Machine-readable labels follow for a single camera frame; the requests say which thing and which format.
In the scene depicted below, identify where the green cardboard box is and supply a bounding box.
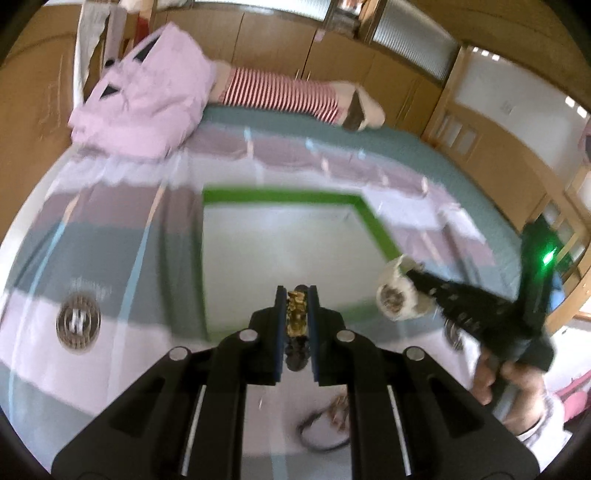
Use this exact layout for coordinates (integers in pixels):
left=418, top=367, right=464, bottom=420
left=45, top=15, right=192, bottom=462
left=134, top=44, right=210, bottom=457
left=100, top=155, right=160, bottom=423
left=201, top=185, right=404, bottom=342

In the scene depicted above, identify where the patterned bedsheet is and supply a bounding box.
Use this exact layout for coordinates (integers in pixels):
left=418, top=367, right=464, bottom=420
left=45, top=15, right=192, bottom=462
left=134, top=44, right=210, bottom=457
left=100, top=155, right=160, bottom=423
left=0, top=104, right=536, bottom=480

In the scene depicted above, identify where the pink quilt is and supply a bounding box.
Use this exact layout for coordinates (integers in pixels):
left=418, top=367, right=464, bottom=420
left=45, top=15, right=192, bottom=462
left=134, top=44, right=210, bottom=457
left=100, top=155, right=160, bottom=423
left=68, top=24, right=218, bottom=160

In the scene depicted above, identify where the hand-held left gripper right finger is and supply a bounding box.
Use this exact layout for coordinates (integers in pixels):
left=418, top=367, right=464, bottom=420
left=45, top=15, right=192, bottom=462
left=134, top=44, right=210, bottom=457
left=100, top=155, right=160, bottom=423
left=308, top=285, right=541, bottom=480

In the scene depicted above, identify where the wooden wardrobe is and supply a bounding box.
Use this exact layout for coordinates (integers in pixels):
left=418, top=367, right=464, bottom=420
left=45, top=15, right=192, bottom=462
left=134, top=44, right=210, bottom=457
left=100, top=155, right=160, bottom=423
left=152, top=0, right=448, bottom=134

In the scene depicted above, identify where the white lace towel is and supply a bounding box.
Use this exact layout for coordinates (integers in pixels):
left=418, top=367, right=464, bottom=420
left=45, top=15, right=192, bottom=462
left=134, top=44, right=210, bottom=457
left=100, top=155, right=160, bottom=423
left=74, top=0, right=112, bottom=101

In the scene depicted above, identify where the wooden glass-panel door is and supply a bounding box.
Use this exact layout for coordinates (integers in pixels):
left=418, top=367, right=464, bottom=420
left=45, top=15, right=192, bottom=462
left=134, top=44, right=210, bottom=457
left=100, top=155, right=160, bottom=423
left=422, top=46, right=591, bottom=324

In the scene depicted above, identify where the black bangle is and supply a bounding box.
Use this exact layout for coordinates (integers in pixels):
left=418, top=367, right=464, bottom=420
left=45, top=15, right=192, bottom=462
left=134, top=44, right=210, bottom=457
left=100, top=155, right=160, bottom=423
left=298, top=399, right=352, bottom=450

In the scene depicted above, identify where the grey towel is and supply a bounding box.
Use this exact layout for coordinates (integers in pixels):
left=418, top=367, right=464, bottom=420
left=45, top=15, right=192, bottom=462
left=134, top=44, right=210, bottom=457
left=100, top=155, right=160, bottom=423
left=99, top=0, right=131, bottom=65

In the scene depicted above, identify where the gold chain bracelet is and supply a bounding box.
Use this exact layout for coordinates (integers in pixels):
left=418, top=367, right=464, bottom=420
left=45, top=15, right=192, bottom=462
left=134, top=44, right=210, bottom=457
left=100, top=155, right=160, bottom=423
left=285, top=286, right=309, bottom=372

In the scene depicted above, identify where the person's right hand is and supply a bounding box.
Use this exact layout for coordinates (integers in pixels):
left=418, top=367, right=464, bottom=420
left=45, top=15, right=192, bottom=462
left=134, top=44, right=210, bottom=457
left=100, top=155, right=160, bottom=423
left=472, top=353, right=548, bottom=416

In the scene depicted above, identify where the person's right forearm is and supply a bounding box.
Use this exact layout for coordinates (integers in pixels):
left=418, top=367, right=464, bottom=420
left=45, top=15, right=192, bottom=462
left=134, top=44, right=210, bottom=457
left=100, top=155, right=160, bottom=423
left=503, top=388, right=571, bottom=444

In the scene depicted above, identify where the pink object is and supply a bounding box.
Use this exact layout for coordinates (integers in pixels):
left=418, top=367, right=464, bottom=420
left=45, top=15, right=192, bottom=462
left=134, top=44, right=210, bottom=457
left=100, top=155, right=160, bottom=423
left=554, top=382, right=591, bottom=431

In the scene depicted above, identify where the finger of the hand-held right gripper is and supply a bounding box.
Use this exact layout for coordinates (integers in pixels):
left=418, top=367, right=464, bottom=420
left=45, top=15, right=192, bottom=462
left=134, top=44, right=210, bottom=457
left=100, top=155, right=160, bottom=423
left=406, top=268, right=509, bottom=342

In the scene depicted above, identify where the wooden headboard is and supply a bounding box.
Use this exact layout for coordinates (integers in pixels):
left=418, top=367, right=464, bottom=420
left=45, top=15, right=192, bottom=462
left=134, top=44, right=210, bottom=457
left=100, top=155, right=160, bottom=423
left=0, top=0, right=93, bottom=232

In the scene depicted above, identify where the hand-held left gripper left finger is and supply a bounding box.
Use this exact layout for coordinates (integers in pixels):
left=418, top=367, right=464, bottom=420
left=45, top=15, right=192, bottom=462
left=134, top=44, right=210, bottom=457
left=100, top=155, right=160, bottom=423
left=51, top=285, right=283, bottom=480

